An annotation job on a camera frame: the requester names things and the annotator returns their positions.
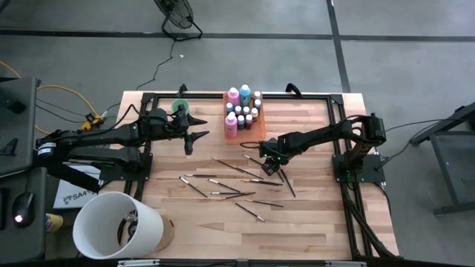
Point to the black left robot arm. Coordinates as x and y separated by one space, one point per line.
92 137

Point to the small blue paint bottle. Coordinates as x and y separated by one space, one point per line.
229 107

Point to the dark paintbrush gold ferrule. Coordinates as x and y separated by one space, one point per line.
237 196
265 203
261 182

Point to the black aluminium rig frame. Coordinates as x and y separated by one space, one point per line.
308 96

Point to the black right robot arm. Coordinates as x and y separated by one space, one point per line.
323 135

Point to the pale green ribbed cup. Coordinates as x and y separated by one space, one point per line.
175 105

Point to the small white-capped paint bottle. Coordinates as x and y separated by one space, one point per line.
241 120
257 104

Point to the white sign board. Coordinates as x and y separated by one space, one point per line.
74 193

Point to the small orange-brown paint bottle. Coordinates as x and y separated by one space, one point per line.
254 112

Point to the black diagonal desk bar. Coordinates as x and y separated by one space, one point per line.
67 172

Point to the orange translucent plastic bin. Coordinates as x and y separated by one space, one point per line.
256 133

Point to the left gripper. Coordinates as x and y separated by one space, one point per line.
159 124

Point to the black floor fan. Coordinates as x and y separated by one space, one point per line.
176 15

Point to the small magenta paint bottle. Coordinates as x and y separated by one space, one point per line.
248 119

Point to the dark grey equipment case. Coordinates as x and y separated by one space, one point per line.
18 122

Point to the small navy purple paint bottle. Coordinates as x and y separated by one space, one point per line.
245 110

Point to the silver bracket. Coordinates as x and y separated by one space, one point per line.
138 263
345 263

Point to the black clamp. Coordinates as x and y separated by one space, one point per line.
182 90
293 89

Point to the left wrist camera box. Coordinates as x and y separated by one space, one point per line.
180 113

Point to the yellow blue can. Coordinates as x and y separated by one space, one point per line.
55 222

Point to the black computer mouse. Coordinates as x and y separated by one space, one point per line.
23 209

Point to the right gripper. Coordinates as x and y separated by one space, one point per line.
272 150

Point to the large teal paint bottle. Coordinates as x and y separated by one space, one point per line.
245 94

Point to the black side desk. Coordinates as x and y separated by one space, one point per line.
22 241

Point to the small white paint bottle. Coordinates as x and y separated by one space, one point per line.
257 94

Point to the black metal stand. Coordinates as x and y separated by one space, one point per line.
441 129

